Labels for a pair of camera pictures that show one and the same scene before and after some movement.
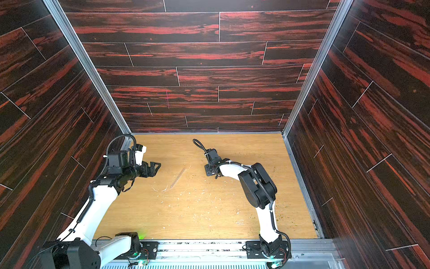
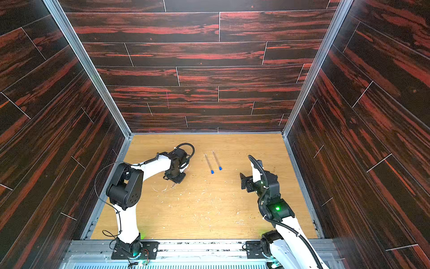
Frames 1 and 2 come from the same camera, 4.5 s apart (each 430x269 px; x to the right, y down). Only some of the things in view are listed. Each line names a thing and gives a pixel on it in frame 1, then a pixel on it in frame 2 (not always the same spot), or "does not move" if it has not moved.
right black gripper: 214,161 -> 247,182
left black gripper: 144,166 -> 179,180
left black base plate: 147,250 does not move
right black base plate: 255,250 does not move
